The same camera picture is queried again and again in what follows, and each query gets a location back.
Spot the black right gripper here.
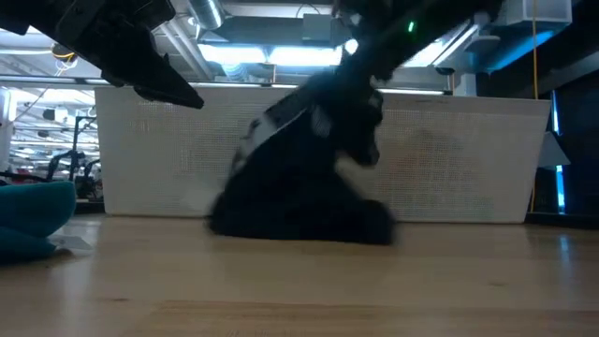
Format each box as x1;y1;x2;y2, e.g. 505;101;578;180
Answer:
332;0;450;102

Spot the long ceiling light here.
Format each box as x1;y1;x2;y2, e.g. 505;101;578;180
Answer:
198;43;347;67
402;22;474;67

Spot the navy underwear white lettered waistband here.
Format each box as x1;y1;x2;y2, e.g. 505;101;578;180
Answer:
208;69;398;247

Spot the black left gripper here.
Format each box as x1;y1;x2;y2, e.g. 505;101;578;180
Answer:
0;0;205;110

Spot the horizontal metal bar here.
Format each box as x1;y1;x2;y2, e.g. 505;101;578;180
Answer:
0;74;450;95

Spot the dark teal garment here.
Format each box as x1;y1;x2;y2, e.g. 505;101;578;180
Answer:
0;181;94;264

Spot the white ceiling unit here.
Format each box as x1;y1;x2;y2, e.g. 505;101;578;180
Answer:
495;0;573;27

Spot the black overhead frame beam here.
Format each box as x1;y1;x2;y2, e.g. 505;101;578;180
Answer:
476;44;599;102

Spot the silver spiral air duct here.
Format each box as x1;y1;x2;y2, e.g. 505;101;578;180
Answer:
186;0;226;30

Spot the grey ceiling ventilation box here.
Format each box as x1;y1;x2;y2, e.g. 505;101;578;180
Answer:
301;13;341;47

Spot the black background equipment stand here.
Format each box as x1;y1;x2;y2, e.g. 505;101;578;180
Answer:
46;115;103;200

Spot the black yellow ceiling cable reel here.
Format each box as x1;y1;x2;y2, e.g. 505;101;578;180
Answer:
50;42;79;63

